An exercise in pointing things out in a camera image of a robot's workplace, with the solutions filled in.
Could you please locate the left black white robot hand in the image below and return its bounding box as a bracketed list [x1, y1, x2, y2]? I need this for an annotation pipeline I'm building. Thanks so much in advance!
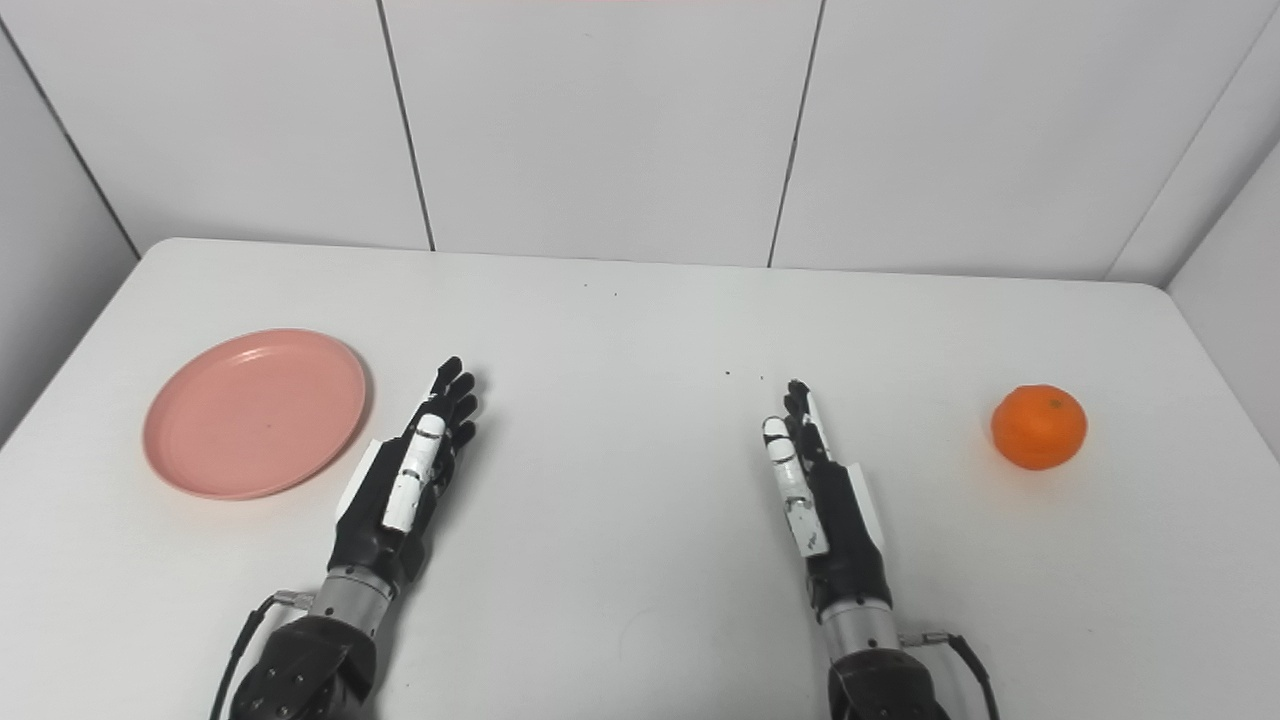
[327, 356, 480, 599]

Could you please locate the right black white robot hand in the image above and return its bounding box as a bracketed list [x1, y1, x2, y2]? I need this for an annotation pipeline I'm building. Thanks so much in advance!
[762, 379, 893, 617]

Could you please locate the pink round plate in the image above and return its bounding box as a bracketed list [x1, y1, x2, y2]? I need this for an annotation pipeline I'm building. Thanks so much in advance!
[142, 329, 369, 501]

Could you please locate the orange fruit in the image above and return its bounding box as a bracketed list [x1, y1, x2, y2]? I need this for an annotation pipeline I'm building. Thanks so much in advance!
[991, 385, 1089, 471]

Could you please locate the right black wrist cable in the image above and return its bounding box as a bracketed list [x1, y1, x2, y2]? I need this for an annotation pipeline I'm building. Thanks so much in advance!
[898, 631, 1002, 720]

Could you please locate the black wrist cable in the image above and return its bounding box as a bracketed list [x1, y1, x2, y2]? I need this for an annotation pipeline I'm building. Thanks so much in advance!
[898, 631, 1002, 720]
[209, 590, 317, 720]

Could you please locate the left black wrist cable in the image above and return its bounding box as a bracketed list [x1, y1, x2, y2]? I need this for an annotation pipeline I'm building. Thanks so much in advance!
[209, 590, 317, 720]

